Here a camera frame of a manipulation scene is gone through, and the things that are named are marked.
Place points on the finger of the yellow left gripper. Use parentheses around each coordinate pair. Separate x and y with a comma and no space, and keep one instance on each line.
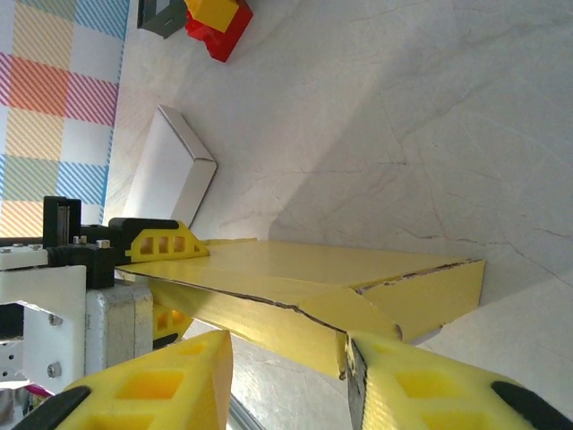
(188,248)
(172,327)

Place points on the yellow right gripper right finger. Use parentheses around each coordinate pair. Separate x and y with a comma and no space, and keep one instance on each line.
(447,394)

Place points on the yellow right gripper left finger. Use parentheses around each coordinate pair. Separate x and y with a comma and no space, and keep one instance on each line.
(188,372)

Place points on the white paper box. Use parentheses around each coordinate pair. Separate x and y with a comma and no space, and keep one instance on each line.
(165,170)

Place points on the yellow paper box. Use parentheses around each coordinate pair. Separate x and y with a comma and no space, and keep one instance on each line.
(313,269)

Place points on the short red toy brick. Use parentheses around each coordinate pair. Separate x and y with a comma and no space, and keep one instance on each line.
(228,40)

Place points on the black folding chessboard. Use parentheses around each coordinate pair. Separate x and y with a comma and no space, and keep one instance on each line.
(161,18)

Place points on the yellow toy brick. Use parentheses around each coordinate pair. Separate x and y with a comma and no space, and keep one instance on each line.
(215,11)

